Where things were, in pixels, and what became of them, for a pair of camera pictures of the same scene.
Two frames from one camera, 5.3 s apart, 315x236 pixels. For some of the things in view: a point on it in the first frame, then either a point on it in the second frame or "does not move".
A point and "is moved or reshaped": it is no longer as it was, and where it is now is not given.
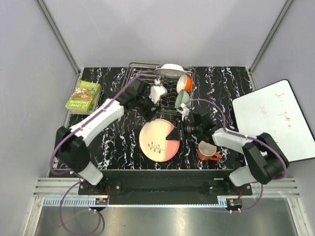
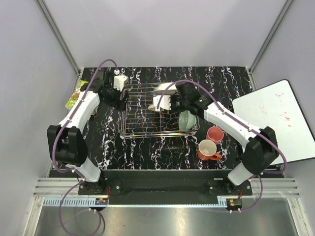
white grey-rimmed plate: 172,71 to 162,87
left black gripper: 148,114 to 120,104
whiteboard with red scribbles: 275,109 does not move
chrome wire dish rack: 141,71 to 137,122
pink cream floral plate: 153,142 is moved or reshaped
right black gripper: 174,134 to 172,98
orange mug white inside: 206,151 does not move
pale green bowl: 182,97 is moved or reshaped
